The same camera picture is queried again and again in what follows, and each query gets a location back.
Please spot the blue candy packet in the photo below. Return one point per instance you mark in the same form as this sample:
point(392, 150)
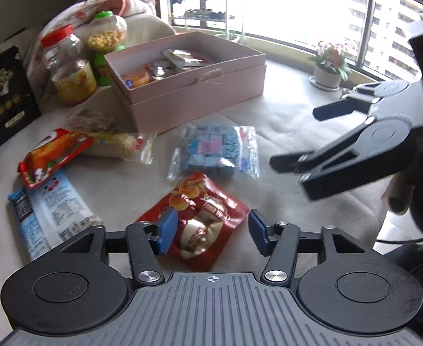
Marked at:
point(211, 151)

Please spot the pink cardboard box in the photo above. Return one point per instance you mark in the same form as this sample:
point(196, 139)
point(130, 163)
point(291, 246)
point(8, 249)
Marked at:
point(197, 101)

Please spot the red and silver snack packet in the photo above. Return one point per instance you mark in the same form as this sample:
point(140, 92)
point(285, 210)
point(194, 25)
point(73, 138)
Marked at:
point(186, 57)

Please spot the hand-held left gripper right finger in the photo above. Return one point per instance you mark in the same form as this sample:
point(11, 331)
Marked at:
point(256, 230)

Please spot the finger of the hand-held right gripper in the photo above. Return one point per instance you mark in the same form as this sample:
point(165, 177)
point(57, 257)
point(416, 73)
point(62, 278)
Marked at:
point(337, 108)
point(327, 158)

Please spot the pink printed blanket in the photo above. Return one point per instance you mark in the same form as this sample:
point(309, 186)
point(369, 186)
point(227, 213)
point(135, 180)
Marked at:
point(89, 5)

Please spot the potted pink flowers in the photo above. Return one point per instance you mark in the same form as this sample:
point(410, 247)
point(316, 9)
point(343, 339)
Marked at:
point(328, 75)

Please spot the clear jar with red lid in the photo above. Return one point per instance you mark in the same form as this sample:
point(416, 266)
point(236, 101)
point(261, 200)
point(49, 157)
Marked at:
point(71, 83)

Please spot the red chicken snack packet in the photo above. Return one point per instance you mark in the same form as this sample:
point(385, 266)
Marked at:
point(49, 155)

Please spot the cream blanket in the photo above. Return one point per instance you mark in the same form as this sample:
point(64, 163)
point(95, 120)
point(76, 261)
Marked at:
point(150, 29)

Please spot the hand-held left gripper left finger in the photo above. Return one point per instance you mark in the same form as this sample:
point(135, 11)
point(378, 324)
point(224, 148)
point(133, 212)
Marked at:
point(168, 230)

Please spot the blue and white snack packet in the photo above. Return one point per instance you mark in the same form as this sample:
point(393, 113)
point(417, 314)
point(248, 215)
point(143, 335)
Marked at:
point(49, 212)

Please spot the person's right hand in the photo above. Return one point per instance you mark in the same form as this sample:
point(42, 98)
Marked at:
point(399, 198)

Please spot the black snack bag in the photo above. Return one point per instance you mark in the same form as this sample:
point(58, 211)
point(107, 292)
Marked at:
point(6, 108)

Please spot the red pastry snack packet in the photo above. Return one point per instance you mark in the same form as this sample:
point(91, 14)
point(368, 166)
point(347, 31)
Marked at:
point(204, 209)

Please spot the metal shelf rack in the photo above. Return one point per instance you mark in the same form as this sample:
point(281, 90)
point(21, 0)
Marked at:
point(197, 13)

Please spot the round jar with green lid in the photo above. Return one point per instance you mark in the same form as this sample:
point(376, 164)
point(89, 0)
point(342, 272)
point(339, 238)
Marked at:
point(105, 38)

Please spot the bread packet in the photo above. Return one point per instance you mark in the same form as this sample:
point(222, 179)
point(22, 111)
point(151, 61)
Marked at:
point(137, 77)

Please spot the yellow noodle packet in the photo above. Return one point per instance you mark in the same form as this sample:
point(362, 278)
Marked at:
point(114, 144)

